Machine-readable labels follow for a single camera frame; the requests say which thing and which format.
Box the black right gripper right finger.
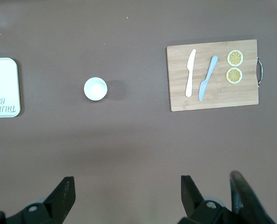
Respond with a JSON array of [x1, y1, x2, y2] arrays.
[[177, 175, 232, 224]]

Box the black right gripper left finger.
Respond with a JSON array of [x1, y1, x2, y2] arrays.
[[0, 176, 76, 224]]

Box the white plastic cup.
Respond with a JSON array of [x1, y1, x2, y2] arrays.
[[83, 77, 109, 101]]

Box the white tray with bear print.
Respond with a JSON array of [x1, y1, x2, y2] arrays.
[[0, 57, 21, 118]]

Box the wooden cutting board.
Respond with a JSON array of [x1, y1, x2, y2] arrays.
[[166, 39, 264, 112]]

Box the grey plastic knife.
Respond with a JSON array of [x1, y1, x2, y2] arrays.
[[198, 55, 219, 102]]

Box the white plastic knife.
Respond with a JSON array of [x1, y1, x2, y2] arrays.
[[185, 49, 197, 98]]

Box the yellow lemon slice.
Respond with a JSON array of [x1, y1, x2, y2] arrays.
[[226, 67, 243, 85], [227, 49, 244, 67]]

